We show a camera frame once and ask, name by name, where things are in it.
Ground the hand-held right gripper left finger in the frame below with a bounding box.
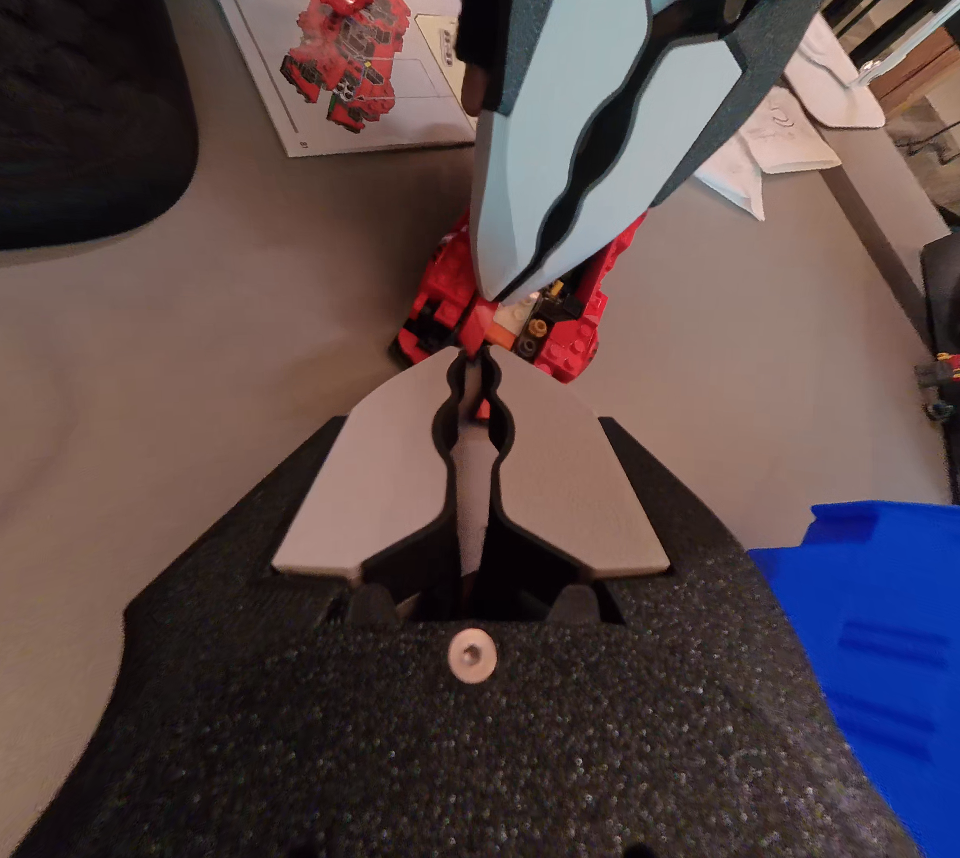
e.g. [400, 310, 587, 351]
[270, 345, 463, 583]

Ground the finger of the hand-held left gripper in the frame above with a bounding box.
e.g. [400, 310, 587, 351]
[496, 37, 746, 308]
[468, 0, 689, 306]

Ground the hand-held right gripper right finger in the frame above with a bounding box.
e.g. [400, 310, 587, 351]
[480, 345, 672, 583]

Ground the red toy brick car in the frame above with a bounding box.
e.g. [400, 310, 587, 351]
[388, 209, 650, 387]

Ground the blue plastic bin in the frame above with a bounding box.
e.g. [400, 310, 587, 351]
[748, 500, 960, 858]

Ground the person's left hand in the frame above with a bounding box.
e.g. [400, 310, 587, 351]
[460, 61, 502, 118]

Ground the white desk stand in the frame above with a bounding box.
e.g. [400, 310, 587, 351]
[780, 0, 960, 130]

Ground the red black brick assembly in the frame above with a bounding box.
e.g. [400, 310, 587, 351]
[915, 351, 960, 424]

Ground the black mesh chair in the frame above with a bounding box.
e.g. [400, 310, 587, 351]
[0, 0, 200, 252]

